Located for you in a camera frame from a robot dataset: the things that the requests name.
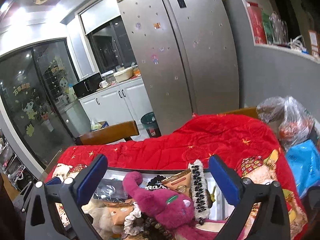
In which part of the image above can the clear bag black card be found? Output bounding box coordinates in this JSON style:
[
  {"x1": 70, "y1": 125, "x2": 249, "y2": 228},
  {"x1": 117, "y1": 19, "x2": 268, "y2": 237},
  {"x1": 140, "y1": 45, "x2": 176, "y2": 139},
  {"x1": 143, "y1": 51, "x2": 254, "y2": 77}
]
[{"x1": 93, "y1": 179, "x2": 128, "y2": 202}]

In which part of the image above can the furry black hair claw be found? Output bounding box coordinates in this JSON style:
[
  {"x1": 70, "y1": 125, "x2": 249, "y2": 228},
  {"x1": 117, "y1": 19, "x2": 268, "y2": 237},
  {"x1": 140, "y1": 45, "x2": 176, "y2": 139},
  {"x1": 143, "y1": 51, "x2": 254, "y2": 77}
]
[{"x1": 188, "y1": 159, "x2": 212, "y2": 222}]

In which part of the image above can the white black lace scrunchie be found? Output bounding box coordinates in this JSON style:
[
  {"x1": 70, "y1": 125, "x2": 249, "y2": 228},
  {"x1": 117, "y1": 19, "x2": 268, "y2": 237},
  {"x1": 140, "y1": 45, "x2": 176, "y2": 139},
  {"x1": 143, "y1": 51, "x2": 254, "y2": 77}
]
[{"x1": 124, "y1": 202, "x2": 143, "y2": 236}]

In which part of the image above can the wooden bead bracelet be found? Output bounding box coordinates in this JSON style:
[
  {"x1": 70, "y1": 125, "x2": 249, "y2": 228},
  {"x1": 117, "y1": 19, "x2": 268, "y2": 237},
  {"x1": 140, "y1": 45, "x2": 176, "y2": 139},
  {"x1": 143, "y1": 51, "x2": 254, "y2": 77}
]
[{"x1": 141, "y1": 216, "x2": 176, "y2": 240}]

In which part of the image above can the triangular orange snack pack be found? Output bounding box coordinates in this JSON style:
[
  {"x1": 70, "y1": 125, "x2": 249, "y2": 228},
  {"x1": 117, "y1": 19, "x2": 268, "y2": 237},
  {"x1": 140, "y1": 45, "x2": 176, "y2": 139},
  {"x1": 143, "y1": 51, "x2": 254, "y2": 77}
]
[{"x1": 161, "y1": 169, "x2": 191, "y2": 197}]

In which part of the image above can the red bear print blanket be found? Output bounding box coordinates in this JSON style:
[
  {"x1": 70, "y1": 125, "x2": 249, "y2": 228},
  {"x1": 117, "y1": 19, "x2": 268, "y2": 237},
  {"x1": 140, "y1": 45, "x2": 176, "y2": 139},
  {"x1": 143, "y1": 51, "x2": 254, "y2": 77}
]
[{"x1": 49, "y1": 114, "x2": 308, "y2": 239}]

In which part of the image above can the blue plastic bag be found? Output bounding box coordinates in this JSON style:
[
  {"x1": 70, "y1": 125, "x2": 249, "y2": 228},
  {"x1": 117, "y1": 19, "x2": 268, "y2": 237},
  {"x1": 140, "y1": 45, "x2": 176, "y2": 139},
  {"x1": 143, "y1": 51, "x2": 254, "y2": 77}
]
[{"x1": 285, "y1": 140, "x2": 319, "y2": 198}]

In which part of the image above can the black storage box tray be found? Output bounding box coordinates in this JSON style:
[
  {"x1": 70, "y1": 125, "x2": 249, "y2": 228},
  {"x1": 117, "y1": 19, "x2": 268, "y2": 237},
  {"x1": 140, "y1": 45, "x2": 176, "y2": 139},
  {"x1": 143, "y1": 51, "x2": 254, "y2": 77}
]
[{"x1": 82, "y1": 166, "x2": 238, "y2": 240}]

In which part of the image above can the wooden chair back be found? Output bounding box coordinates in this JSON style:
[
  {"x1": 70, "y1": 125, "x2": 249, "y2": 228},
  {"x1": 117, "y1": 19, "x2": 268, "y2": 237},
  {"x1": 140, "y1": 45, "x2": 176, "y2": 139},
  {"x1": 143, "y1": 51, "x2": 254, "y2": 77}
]
[{"x1": 74, "y1": 121, "x2": 139, "y2": 146}]

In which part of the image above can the pink plush bear toy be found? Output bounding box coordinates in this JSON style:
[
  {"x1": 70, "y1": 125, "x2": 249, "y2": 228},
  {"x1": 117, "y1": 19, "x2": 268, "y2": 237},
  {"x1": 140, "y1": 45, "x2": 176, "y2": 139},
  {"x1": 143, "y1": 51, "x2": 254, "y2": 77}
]
[{"x1": 123, "y1": 171, "x2": 226, "y2": 239}]

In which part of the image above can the clear plastic food bag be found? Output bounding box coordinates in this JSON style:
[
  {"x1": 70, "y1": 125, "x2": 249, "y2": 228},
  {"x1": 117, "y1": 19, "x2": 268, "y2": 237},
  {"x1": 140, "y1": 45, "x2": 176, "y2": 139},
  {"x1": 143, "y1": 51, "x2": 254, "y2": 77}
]
[{"x1": 256, "y1": 96, "x2": 315, "y2": 150}]

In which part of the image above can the black microwave oven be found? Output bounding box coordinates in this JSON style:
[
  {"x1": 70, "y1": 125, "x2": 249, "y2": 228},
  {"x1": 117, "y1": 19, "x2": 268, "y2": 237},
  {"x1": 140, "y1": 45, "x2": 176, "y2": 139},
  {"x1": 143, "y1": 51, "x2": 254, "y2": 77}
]
[{"x1": 73, "y1": 73, "x2": 103, "y2": 99}]

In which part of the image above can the white kitchen cabinet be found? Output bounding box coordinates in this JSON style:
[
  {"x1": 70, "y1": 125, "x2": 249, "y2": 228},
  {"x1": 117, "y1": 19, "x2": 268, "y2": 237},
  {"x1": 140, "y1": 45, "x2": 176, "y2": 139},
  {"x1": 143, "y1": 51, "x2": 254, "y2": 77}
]
[{"x1": 80, "y1": 77, "x2": 153, "y2": 128}]

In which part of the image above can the dark green trash bin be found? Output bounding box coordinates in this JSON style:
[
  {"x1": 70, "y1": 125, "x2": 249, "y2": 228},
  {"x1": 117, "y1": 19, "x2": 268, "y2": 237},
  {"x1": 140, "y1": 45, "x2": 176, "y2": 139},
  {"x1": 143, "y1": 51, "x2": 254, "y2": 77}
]
[{"x1": 140, "y1": 112, "x2": 161, "y2": 138}]

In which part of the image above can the silver double door refrigerator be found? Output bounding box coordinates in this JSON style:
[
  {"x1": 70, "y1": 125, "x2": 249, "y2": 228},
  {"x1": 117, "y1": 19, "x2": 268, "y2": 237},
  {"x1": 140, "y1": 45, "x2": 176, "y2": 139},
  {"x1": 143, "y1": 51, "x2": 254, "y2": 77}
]
[{"x1": 118, "y1": 0, "x2": 239, "y2": 134}]

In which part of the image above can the red gift box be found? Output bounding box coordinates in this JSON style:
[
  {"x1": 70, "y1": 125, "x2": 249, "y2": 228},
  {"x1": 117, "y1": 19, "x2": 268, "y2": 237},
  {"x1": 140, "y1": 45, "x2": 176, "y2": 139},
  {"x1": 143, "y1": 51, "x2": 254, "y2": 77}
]
[{"x1": 246, "y1": 1, "x2": 267, "y2": 44}]

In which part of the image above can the white wall shelf unit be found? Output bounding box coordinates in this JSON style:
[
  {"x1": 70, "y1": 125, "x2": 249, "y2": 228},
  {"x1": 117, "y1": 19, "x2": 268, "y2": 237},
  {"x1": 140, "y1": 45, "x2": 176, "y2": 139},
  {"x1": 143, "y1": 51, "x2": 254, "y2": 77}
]
[{"x1": 242, "y1": 0, "x2": 319, "y2": 64}]

